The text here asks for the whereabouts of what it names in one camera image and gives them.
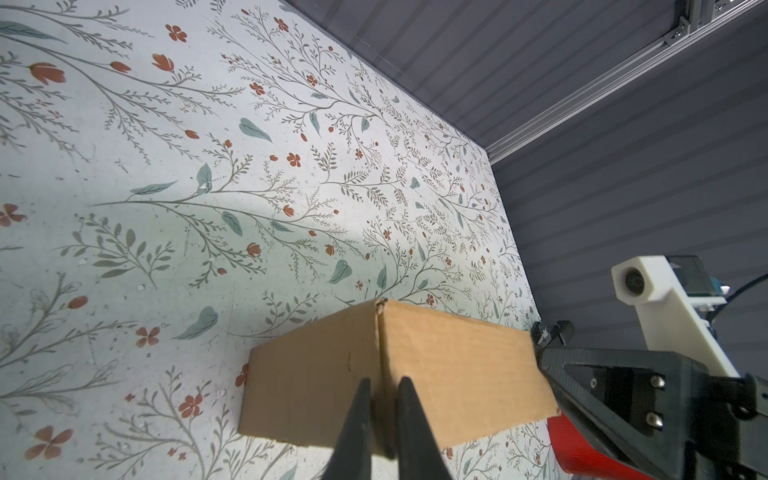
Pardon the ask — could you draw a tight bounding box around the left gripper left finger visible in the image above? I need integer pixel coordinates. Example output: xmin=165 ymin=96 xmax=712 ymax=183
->
xmin=321 ymin=378 xmax=372 ymax=480

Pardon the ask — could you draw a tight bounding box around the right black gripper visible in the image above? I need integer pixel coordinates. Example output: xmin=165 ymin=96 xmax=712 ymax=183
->
xmin=536 ymin=347 xmax=767 ymax=479

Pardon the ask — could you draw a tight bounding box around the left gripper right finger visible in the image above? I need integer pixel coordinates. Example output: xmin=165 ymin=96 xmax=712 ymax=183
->
xmin=396 ymin=377 xmax=452 ymax=480

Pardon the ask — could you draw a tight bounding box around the brown cardboard box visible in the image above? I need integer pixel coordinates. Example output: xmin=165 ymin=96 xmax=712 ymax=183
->
xmin=239 ymin=299 xmax=559 ymax=456

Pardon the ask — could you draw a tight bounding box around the red pencil cup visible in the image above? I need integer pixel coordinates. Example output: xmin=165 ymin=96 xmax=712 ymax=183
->
xmin=547 ymin=415 xmax=651 ymax=480

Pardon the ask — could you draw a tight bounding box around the small black device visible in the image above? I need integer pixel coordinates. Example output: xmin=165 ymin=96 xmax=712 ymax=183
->
xmin=530 ymin=320 xmax=575 ymax=350

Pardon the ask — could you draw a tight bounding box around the floral table mat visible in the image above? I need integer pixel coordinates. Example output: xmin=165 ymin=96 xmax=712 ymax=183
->
xmin=1 ymin=1 xmax=538 ymax=479

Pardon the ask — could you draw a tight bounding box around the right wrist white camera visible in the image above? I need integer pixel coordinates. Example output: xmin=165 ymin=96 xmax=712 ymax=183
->
xmin=611 ymin=255 xmax=739 ymax=378

